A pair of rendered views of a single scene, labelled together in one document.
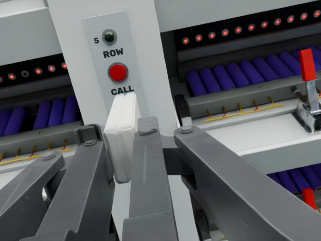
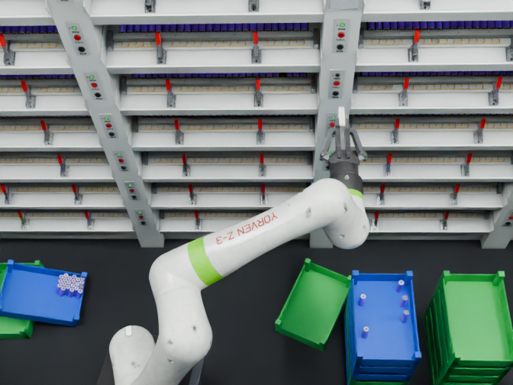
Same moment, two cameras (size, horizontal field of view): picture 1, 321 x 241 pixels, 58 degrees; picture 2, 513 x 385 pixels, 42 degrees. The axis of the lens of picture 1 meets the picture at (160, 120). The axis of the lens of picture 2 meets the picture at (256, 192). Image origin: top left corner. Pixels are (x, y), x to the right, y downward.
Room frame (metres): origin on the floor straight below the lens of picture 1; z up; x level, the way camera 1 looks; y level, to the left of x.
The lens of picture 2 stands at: (-1.02, 0.17, 2.45)
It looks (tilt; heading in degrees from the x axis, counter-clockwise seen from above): 57 degrees down; 5
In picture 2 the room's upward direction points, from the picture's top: 4 degrees counter-clockwise
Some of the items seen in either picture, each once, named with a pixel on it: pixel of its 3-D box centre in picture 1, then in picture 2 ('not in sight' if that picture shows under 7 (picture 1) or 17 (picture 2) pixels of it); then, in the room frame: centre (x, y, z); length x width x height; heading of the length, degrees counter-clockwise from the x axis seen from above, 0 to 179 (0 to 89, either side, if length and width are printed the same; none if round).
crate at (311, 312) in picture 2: not in sight; (314, 303); (0.02, 0.06, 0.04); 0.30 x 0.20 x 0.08; 156
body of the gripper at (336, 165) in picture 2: not in sight; (343, 165); (0.01, 0.02, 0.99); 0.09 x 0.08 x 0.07; 0
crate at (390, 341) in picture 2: not in sight; (384, 316); (-0.16, -0.15, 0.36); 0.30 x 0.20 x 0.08; 0
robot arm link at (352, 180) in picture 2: not in sight; (344, 189); (-0.07, 0.02, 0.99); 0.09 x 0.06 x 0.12; 90
